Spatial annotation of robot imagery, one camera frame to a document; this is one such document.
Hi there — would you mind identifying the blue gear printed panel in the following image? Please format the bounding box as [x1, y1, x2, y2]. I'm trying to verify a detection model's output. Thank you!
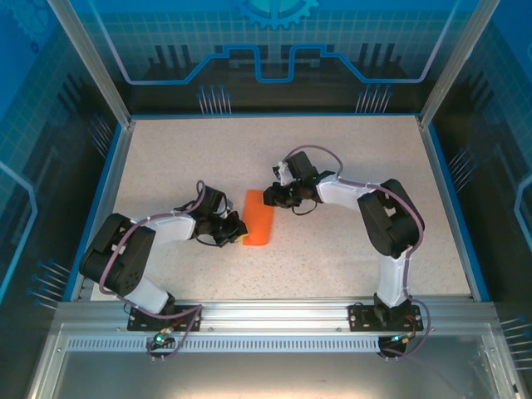
[88, 0, 463, 116]

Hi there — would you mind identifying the metal tray plate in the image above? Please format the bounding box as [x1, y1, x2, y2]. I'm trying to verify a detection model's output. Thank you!
[26, 322, 524, 399]

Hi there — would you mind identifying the blue grid printed panel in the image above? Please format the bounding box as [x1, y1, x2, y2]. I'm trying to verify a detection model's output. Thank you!
[0, 0, 126, 309]
[426, 0, 532, 309]

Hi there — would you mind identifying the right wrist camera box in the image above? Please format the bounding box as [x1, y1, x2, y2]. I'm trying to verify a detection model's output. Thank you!
[271, 159, 293, 187]

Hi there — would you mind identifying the aluminium mounting rail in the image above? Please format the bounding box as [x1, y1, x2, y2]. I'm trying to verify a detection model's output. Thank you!
[55, 296, 499, 334]

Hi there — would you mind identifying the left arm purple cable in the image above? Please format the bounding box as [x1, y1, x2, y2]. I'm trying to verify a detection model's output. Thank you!
[98, 179, 208, 363]

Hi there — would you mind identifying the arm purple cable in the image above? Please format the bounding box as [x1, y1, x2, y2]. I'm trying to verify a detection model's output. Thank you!
[282, 143, 431, 363]
[98, 179, 208, 363]

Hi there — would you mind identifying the aluminium side rail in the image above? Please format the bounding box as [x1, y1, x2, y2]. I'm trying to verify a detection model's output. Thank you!
[76, 119, 137, 302]
[416, 116, 475, 302]

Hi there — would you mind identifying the slotted cable duct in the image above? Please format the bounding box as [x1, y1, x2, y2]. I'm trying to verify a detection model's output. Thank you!
[65, 337, 486, 353]

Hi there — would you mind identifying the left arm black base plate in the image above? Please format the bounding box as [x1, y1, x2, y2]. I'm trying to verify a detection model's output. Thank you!
[126, 304, 204, 333]

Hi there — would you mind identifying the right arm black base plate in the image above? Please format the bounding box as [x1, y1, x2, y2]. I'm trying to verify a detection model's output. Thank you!
[347, 303, 425, 333]

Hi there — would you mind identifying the aluminium frame post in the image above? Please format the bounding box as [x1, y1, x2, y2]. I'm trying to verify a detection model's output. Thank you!
[416, 0, 503, 129]
[47, 0, 137, 129]

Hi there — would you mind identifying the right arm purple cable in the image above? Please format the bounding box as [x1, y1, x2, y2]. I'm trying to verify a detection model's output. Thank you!
[282, 143, 431, 363]

